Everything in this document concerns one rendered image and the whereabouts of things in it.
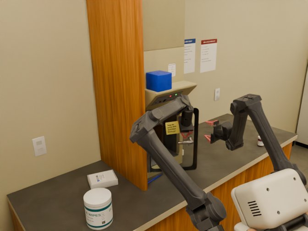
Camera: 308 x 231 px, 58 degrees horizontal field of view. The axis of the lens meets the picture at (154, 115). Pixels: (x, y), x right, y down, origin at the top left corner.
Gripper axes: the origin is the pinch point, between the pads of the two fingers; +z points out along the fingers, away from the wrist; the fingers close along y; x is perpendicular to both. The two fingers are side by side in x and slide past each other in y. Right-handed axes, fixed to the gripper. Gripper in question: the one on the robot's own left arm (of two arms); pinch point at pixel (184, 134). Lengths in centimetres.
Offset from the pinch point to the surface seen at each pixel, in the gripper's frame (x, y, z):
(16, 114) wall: -92, -16, -5
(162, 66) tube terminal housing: -9.6, -29.9, -24.5
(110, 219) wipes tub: -41, 38, 15
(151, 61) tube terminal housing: -16.3, -27.2, -29.9
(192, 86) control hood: 6.9, -22.9, -14.8
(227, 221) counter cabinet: 34, 18, 74
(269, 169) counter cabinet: 77, -18, 68
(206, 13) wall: 37, -118, -14
